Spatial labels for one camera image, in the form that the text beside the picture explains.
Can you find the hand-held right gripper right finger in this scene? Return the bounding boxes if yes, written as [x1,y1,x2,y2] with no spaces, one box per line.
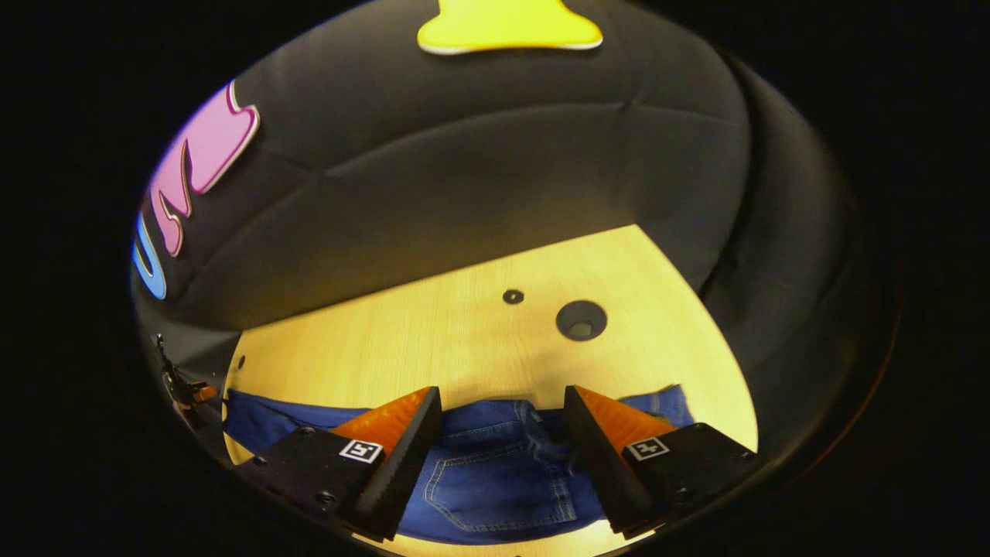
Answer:
[562,384,760,541]

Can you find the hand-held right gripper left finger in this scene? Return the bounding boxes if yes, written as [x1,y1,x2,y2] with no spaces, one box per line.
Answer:
[234,385,443,543]

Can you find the blue denim jeans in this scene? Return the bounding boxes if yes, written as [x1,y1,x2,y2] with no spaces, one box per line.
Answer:
[223,384,695,546]

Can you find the black backdrop cloth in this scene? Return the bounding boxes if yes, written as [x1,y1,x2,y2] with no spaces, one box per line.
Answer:
[131,0,859,465]

